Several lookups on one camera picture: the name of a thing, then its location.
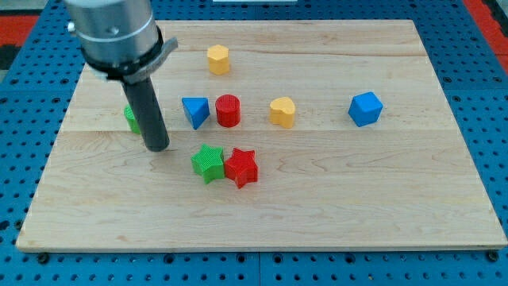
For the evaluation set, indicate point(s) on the blue triangle block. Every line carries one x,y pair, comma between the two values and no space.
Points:
196,110

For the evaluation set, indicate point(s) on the blue cube block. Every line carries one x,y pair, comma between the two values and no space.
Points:
365,109

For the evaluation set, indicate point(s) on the light wooden board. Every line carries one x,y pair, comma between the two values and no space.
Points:
403,183

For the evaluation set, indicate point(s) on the yellow hexagon block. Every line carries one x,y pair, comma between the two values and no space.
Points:
218,59

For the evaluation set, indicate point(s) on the red star block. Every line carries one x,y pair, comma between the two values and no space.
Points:
241,167

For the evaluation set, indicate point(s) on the red cylinder block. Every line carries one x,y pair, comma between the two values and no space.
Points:
228,110

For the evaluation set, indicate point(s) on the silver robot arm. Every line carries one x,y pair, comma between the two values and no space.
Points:
119,38

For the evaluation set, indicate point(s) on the green star block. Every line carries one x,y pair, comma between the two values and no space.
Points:
208,163

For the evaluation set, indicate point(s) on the yellow heart block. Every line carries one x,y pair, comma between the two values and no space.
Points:
282,112

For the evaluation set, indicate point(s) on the green block behind rod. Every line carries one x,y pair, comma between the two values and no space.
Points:
130,118

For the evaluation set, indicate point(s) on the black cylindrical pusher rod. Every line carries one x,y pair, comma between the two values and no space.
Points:
142,99

